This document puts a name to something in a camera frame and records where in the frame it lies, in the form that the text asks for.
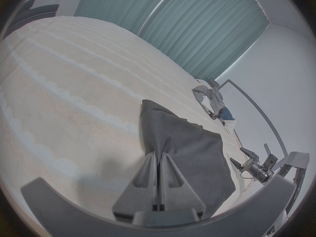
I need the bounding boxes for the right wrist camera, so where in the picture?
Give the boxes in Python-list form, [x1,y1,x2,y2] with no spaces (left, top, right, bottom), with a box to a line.
[263,154,278,169]

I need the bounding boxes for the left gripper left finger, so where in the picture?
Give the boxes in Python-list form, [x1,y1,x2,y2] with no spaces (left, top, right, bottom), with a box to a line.
[112,151,158,217]

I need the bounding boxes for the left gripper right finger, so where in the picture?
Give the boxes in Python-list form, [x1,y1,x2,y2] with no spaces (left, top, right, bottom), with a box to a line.
[159,153,206,217]

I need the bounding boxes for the pile of clothes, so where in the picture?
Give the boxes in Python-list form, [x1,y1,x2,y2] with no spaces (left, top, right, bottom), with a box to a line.
[192,85,237,133]

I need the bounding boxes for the bed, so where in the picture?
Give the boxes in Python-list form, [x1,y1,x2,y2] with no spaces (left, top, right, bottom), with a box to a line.
[0,16,287,218]

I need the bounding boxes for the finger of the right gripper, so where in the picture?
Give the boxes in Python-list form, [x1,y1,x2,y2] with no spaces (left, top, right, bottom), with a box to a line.
[240,147,256,160]
[230,158,243,171]

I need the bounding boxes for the blue-green curtain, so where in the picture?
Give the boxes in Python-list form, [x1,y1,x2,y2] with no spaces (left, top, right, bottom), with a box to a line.
[74,0,179,31]
[137,0,271,80]

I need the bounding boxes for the black chest of drawers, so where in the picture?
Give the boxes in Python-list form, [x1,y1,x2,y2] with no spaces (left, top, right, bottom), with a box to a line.
[7,0,60,34]

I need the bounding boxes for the black polo shirt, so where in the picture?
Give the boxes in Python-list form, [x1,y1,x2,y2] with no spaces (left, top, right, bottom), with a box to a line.
[141,99,236,218]

